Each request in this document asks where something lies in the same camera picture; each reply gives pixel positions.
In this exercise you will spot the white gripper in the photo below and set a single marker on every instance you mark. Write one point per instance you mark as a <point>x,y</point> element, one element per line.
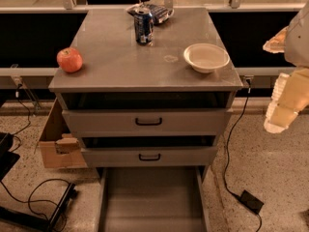
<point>297,43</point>

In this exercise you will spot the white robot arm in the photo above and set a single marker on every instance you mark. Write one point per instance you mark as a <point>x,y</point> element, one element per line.
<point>297,43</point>

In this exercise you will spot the grey middle drawer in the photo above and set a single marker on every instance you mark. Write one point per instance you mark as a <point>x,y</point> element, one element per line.
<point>149,151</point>

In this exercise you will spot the black power adapter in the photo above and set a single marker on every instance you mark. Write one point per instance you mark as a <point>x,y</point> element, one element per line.
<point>251,202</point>

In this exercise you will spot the blue pepsi can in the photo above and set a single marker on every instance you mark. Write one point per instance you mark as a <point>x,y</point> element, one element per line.
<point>143,25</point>

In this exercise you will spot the white bowl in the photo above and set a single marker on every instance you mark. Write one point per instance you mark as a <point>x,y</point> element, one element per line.
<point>206,57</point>

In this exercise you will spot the cardboard box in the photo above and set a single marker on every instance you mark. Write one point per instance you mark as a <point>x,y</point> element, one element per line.
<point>58,147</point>

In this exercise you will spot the red apple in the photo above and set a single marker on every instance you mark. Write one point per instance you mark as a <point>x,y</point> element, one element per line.
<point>69,60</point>

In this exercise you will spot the grey drawer cabinet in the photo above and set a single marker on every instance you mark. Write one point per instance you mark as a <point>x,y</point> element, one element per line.
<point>115,63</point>

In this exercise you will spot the grey open bottom drawer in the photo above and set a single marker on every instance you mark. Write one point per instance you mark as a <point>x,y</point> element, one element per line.
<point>152,199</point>

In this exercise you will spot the blue chip bag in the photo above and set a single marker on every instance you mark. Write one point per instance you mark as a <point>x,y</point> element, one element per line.
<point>160,13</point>

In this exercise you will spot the grey top drawer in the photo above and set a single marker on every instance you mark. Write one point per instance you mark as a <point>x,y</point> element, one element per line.
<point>146,113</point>

